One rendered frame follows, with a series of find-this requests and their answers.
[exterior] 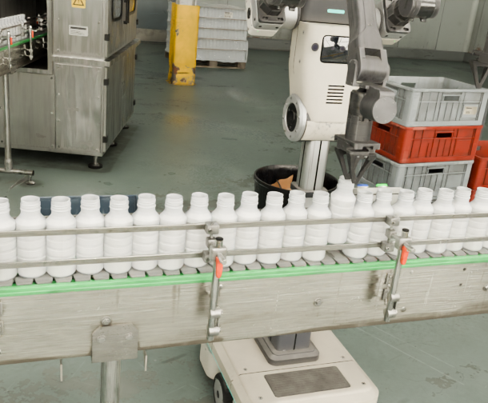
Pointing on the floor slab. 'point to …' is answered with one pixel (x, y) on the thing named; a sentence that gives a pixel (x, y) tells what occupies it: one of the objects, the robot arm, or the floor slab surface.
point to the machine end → (66, 79)
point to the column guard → (183, 44)
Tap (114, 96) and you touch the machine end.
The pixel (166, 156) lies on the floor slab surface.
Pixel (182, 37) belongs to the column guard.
